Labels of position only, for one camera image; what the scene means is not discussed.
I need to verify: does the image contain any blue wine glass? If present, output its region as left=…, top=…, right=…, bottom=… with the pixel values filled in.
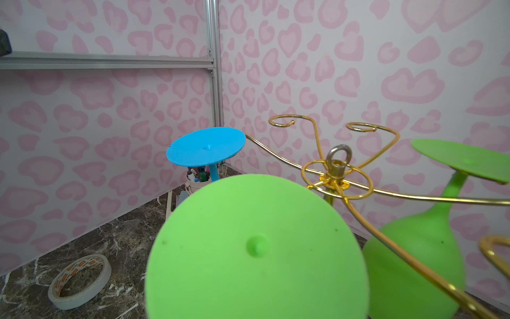
left=166, top=127, right=247, bottom=182

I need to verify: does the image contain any green wine glass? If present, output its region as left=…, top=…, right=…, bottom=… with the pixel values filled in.
left=145, top=175, right=369, bottom=318
left=363, top=139, right=509, bottom=318

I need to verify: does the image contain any pink metal pen bucket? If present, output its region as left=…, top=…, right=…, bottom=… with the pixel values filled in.
left=185, top=167, right=212, bottom=195

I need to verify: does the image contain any cream and blue stapler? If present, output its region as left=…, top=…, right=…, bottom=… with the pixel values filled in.
left=165, top=190, right=189, bottom=220

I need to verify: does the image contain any tape roll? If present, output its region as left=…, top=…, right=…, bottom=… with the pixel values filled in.
left=48, top=254, right=112, bottom=310

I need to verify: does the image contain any gold wire glass rack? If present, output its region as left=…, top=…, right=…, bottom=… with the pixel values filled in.
left=244, top=114, right=510, bottom=319

